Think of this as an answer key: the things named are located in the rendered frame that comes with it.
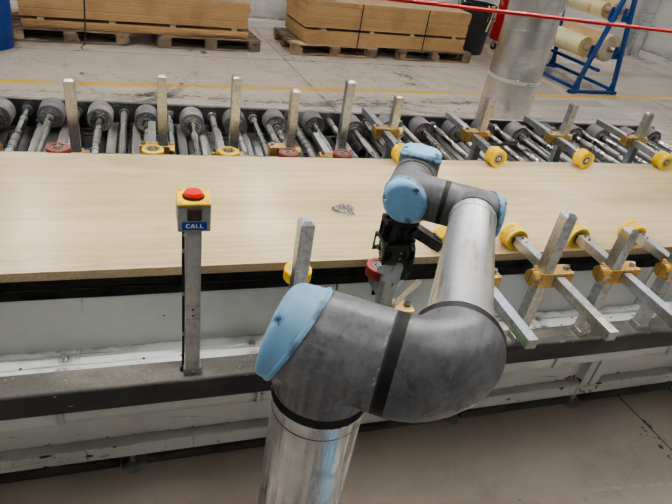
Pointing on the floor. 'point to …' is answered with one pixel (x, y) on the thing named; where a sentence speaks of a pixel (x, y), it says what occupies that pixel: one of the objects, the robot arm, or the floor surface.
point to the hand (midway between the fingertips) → (396, 283)
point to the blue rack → (596, 54)
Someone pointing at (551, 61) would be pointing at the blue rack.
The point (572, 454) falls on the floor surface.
